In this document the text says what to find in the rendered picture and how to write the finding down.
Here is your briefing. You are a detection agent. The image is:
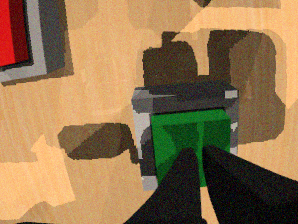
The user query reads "green button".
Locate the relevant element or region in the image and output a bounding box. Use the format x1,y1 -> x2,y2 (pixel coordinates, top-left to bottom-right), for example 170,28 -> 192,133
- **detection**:
132,80 -> 239,190

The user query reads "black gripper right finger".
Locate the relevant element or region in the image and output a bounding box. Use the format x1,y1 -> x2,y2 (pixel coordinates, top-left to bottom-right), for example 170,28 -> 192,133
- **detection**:
202,145 -> 298,224

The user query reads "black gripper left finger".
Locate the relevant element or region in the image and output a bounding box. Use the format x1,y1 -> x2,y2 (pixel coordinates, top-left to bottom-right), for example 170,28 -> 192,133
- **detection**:
124,147 -> 208,224

